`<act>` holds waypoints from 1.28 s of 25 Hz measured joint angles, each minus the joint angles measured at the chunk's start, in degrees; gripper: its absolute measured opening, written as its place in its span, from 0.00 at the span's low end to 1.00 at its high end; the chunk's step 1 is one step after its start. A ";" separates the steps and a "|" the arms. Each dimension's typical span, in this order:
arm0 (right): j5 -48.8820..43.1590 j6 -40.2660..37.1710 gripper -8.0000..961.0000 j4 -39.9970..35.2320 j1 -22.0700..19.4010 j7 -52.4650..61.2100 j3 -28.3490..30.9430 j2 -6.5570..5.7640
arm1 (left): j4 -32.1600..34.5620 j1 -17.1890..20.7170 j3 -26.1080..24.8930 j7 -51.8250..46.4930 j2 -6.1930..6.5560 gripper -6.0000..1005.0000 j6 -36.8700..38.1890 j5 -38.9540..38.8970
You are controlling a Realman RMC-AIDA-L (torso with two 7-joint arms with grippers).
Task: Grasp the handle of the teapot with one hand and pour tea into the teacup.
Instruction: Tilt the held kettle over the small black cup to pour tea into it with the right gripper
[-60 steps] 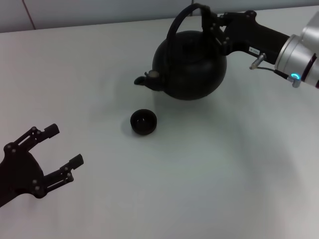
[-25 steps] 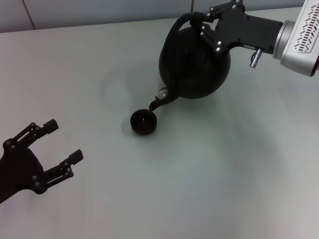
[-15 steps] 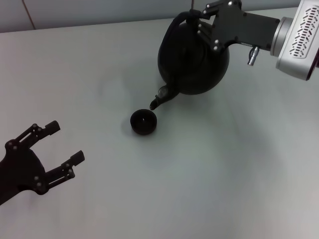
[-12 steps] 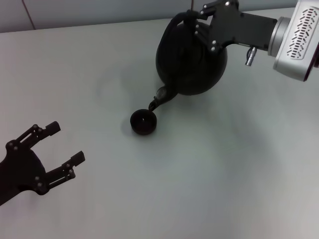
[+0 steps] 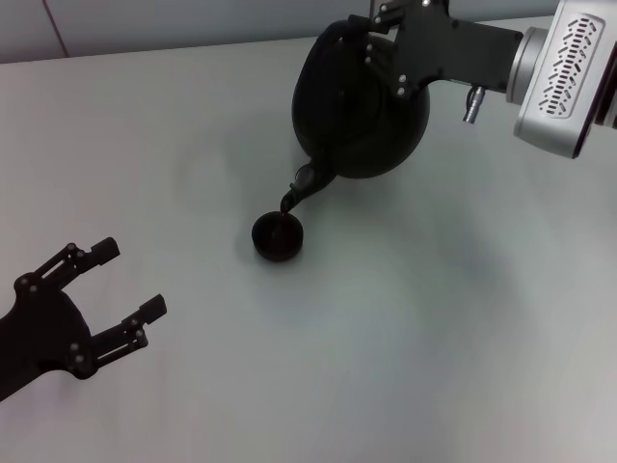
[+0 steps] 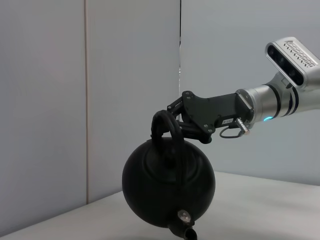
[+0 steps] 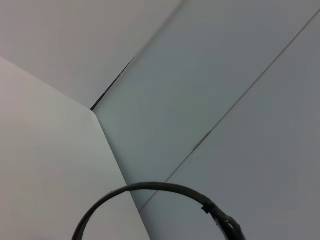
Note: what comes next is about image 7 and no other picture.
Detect black round teapot with handle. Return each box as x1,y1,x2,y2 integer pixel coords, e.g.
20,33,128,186
71,181,247,240

